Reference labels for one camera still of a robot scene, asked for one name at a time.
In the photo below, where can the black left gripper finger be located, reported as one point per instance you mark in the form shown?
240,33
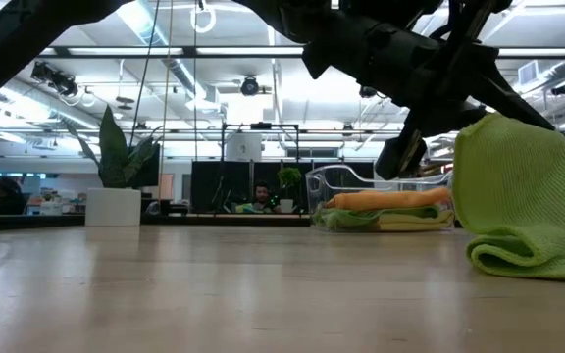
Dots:
508,93
400,147

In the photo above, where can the orange microfiber towel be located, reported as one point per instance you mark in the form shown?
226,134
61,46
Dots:
385,198

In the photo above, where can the yellow microfiber towel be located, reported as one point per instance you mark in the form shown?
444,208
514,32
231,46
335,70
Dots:
420,221

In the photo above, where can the dark green microfiber towel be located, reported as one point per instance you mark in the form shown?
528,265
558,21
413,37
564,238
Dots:
351,218

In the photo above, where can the clear plastic bin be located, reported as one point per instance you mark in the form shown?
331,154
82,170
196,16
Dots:
322,184

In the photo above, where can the lime green microfiber towel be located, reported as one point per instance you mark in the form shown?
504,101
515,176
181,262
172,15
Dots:
518,186

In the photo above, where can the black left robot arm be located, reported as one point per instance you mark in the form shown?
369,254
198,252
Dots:
8,39

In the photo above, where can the black ceiling spotlight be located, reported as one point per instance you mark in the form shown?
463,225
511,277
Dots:
563,88

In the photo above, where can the small potted plant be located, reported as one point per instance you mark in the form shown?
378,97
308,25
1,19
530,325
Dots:
288,179

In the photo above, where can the person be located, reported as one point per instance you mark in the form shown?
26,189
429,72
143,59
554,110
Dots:
262,193
5,196

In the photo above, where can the round black ceiling light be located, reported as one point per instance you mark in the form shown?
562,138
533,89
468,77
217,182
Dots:
250,85

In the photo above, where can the black partition screen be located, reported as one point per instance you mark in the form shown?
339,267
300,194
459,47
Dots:
219,186

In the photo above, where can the green plant in white pot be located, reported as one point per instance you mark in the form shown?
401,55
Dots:
113,206

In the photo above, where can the black hanging ceiling camera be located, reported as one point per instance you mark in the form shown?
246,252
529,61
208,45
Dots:
368,91

